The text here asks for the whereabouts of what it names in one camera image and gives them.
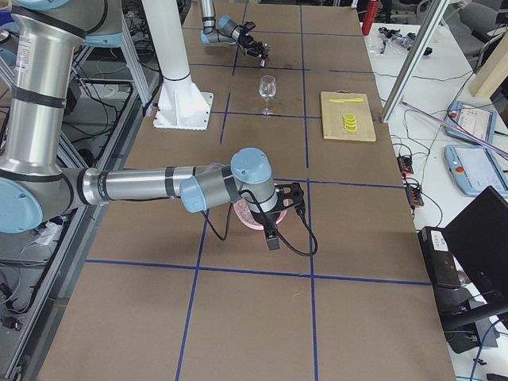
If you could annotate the aluminium frame post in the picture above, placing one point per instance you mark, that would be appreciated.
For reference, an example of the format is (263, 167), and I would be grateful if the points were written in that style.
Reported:
(425, 33)

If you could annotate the bamboo cutting board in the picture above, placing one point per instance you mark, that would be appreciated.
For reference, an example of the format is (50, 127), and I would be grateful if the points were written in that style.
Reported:
(334, 116)

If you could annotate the black box device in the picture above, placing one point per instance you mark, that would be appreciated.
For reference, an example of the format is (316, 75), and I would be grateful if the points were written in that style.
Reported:
(439, 261)

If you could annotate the red cylinder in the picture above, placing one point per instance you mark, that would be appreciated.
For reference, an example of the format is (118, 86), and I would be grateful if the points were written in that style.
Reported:
(369, 16)

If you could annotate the yellow plastic knife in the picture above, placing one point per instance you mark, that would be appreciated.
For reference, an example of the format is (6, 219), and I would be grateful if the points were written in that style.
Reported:
(346, 100)

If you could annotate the blue teach pendant near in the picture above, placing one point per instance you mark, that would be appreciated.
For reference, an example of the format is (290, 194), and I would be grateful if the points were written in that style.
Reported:
(474, 169)

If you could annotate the pink bowl of ice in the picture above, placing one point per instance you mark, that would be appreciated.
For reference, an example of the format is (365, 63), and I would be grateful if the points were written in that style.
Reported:
(245, 216)

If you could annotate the blue teach pendant far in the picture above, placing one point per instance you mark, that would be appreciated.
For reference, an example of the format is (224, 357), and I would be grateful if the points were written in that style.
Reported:
(478, 121)

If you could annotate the black monitor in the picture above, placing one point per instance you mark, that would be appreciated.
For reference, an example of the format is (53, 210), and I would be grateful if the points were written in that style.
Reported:
(477, 238)

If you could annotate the clear wine glass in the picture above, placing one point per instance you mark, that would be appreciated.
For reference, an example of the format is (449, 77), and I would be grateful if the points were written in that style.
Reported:
(267, 91)

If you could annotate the lemon slice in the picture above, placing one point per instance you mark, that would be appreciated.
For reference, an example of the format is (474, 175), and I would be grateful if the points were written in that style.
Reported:
(350, 128)

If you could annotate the clear plastic bag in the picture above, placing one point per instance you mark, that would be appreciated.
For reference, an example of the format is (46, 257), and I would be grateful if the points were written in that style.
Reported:
(390, 38)

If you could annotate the grey office chair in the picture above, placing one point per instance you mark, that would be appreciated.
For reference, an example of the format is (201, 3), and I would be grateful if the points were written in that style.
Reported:
(479, 23)

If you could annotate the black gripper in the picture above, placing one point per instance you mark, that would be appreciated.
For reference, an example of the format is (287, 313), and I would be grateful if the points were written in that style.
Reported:
(248, 44)
(266, 218)

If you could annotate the blue teach pendant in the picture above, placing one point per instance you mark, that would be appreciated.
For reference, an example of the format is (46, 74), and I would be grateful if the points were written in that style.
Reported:
(478, 121)
(474, 169)

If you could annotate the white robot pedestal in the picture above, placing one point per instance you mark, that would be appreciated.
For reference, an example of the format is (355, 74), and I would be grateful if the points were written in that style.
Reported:
(181, 104)

